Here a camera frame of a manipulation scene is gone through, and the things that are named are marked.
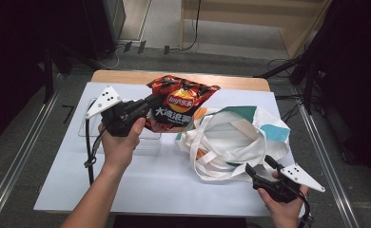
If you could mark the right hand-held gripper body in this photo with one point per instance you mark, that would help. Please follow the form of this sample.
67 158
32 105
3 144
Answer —
278 188

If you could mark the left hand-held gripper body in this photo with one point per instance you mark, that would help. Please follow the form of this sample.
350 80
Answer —
120 117

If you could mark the red and black chips bag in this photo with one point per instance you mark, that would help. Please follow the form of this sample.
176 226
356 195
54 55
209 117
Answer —
180 101

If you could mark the white patterned tote bag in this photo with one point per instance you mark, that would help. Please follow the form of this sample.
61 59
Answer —
231 142

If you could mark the clear plastic container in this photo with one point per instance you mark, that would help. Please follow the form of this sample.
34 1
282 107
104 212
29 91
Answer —
82 128

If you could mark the person's right hand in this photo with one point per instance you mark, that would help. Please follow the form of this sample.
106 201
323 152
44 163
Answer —
285 212

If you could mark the person's left hand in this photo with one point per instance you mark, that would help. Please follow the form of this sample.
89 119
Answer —
120 148

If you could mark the wooden table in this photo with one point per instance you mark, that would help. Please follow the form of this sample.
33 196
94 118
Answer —
123 77

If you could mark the black metal stand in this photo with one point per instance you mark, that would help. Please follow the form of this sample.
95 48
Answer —
308 82
48 76

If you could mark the white table sheet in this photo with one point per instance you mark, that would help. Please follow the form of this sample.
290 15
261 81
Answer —
161 190

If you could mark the black cabinet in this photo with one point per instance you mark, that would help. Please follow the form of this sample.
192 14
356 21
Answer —
106 25

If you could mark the black curtain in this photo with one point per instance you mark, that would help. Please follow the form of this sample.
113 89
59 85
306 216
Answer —
12 63
361 79

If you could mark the metal floor rail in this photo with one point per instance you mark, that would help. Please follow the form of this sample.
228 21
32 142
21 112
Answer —
18 158
320 148

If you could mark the black table frame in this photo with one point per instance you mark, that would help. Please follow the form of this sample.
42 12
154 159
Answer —
180 222

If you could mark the light wooden frame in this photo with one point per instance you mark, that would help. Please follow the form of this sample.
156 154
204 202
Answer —
301 34

